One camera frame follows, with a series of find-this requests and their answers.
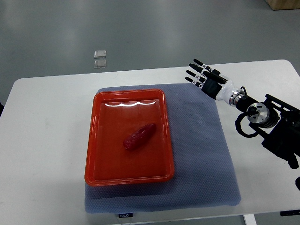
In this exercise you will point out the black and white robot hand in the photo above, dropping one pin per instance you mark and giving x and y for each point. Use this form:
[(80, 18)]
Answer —
[(213, 83)]

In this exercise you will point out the red pepper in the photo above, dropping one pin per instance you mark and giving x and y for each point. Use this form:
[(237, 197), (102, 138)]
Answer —
[(139, 137)]

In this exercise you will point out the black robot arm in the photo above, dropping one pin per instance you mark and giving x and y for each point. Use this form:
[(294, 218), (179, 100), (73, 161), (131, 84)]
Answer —
[(276, 121)]

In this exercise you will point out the red plastic tray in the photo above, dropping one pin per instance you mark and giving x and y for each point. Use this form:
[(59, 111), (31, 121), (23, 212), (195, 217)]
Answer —
[(115, 116)]

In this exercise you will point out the grey-blue textured mat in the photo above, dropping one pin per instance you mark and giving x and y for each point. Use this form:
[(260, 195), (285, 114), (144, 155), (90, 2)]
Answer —
[(204, 173)]

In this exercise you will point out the cardboard box corner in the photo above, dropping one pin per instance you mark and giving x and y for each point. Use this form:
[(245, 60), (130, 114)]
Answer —
[(283, 4)]

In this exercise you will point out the upper metal floor plate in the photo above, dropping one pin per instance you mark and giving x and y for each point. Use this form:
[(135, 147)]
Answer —
[(99, 54)]

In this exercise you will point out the white table leg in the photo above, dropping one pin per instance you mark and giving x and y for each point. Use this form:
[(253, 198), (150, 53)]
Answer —
[(249, 219)]

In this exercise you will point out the black table edge tag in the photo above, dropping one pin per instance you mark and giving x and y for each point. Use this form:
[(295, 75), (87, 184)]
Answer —
[(290, 213)]

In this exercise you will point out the black table control label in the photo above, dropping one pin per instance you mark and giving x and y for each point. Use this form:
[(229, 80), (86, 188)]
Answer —
[(125, 215)]

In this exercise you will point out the dark object at left edge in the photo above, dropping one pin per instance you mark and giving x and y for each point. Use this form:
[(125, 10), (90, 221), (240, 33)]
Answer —
[(1, 108)]

